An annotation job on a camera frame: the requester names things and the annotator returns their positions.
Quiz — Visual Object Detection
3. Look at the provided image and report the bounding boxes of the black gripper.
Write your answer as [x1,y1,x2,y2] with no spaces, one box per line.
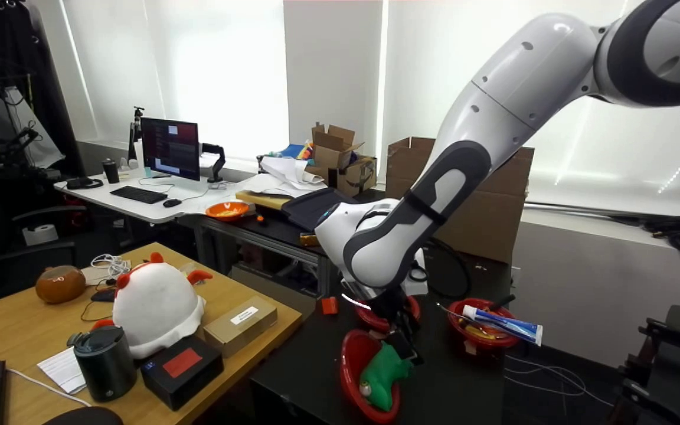
[358,281,430,366]

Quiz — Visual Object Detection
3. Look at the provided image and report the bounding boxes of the green plush toy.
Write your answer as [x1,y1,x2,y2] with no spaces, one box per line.
[356,343,415,414]

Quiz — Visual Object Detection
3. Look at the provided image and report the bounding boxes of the red plastic bowl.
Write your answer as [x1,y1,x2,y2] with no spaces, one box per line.
[337,329,407,425]

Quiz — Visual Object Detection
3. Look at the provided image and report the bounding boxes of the red bowl with spoon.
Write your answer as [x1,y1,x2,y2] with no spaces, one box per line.
[355,292,424,335]

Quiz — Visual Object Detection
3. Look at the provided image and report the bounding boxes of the orange fruit toy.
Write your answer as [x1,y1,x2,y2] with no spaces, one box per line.
[463,325,500,350]

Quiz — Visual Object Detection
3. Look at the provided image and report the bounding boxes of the red bowl with toothpaste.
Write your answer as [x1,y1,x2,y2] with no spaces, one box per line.
[446,295,519,355]

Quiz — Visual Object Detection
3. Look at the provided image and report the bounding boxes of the orange bowl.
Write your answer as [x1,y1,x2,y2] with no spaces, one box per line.
[202,200,258,227]

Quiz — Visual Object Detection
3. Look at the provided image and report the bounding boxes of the thin white stick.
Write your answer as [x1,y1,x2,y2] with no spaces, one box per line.
[435,301,468,322]

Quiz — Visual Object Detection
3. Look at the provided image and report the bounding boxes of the white spoon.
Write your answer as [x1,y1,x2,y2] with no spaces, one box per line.
[341,292,372,314]

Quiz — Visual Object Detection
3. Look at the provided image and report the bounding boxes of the white blue toothpaste tube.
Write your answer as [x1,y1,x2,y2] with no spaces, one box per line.
[460,304,546,350]

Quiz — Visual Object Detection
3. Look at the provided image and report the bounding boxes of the large brown cardboard box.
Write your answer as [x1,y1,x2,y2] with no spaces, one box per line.
[385,135,535,268]

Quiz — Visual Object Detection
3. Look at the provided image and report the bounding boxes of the grey metal table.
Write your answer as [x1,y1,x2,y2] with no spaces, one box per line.
[200,216,343,298]

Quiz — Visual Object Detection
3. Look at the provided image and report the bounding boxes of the flat tan cardboard box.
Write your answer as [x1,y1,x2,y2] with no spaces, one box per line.
[199,295,279,357]

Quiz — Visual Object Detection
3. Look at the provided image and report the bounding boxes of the stack of white papers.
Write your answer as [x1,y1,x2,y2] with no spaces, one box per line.
[258,153,326,198]

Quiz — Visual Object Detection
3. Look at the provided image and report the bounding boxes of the small open cardboard box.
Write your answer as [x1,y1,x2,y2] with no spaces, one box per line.
[304,121,381,198]

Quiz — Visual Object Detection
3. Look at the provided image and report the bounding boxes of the black clamp rack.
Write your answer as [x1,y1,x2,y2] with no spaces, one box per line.
[613,304,680,425]

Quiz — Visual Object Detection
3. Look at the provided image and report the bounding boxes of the black mug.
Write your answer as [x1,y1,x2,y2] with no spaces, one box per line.
[65,323,140,403]

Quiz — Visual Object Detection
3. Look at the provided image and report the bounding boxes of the black desk keyboard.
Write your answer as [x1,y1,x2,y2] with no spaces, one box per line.
[109,184,169,205]

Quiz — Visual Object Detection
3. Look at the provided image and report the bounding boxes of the computer monitor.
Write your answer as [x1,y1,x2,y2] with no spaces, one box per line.
[140,117,202,184]

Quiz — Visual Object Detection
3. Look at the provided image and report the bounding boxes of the clear plastic bag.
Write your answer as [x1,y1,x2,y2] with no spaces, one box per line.
[78,253,134,291]

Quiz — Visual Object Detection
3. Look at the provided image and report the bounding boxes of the white desk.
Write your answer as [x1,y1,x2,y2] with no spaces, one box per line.
[51,168,279,227]

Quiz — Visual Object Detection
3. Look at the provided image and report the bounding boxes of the large black oval mouse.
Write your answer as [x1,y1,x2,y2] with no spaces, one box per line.
[43,407,126,425]

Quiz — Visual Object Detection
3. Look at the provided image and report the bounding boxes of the black cup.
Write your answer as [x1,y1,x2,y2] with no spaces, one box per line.
[102,155,122,187]

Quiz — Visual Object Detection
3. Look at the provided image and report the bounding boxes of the white paper sheet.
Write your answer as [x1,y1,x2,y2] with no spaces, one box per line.
[36,346,88,396]

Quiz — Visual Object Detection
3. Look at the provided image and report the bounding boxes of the brown football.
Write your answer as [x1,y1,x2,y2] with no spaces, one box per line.
[34,265,88,308]

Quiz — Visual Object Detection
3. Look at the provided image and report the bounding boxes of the black headset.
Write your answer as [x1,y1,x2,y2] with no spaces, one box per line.
[63,176,103,191]

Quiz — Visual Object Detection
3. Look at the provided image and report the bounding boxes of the wooden desk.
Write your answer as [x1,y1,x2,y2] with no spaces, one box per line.
[0,242,304,425]

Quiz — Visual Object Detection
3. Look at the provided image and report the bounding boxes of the black office chair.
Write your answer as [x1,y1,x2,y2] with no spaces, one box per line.
[0,164,83,309]

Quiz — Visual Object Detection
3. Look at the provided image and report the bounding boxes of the hanging dark clothes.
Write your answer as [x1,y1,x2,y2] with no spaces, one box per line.
[0,0,65,173]

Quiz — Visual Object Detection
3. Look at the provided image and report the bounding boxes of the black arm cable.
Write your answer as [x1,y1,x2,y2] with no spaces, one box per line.
[420,235,476,302]

